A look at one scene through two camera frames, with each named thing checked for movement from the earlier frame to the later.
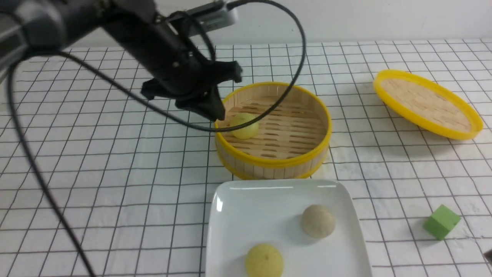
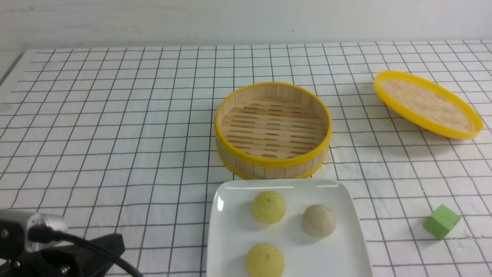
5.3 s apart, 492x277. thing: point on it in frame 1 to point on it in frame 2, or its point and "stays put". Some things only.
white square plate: x=242 y=214 stays put
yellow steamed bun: x=264 y=260 stays put
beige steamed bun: x=318 y=221 stays put
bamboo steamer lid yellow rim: x=427 y=105 stays put
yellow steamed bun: x=247 y=132 to x=269 y=207
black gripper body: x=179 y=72 to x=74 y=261
